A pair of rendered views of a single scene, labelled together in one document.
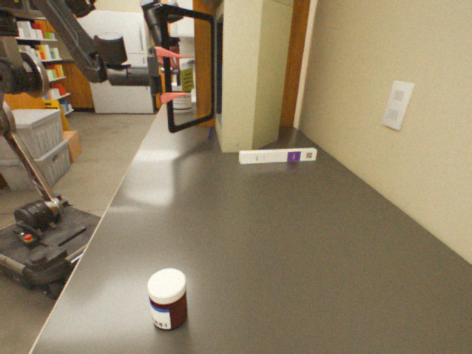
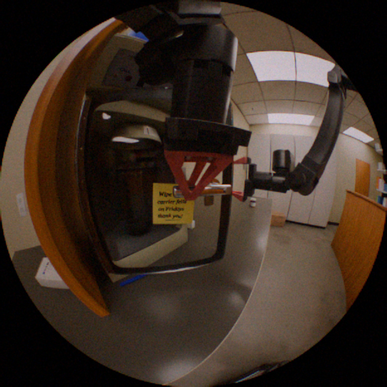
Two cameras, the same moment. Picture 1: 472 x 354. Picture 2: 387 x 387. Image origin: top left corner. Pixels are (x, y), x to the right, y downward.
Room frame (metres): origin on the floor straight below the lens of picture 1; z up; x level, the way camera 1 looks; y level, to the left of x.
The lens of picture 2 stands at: (1.15, 0.36, 1.23)
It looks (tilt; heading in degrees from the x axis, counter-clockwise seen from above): 13 degrees down; 228
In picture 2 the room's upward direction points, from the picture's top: straight up
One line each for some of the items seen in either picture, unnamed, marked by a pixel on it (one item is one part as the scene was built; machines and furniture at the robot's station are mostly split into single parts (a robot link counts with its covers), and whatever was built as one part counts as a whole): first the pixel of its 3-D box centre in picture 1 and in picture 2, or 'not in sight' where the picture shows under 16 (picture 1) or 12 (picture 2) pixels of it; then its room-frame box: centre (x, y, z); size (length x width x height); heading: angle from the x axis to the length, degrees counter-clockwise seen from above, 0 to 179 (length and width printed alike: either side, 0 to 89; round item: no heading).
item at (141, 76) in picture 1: (143, 75); (260, 180); (0.78, 0.26, 1.20); 0.07 x 0.07 x 0.10; 9
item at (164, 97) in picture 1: (170, 88); (238, 188); (0.79, 0.19, 1.17); 0.09 x 0.07 x 0.07; 99
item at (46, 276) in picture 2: not in sight; (53, 271); (1.45, 0.02, 0.96); 0.16 x 0.12 x 0.04; 173
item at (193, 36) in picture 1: (192, 73); (156, 193); (1.07, 0.17, 1.19); 0.30 x 0.01 x 0.40; 154
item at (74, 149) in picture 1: (61, 147); not in sight; (3.04, 2.12, 0.14); 0.41 x 0.32 x 0.28; 15
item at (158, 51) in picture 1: (169, 62); (239, 168); (0.79, 0.19, 1.24); 0.09 x 0.07 x 0.07; 99
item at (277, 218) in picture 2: not in sight; (276, 218); (-1.73, 0.16, 0.14); 0.41 x 0.33 x 0.29; 105
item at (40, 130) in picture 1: (29, 132); not in sight; (2.44, 1.98, 0.49); 0.60 x 0.42 x 0.33; 9
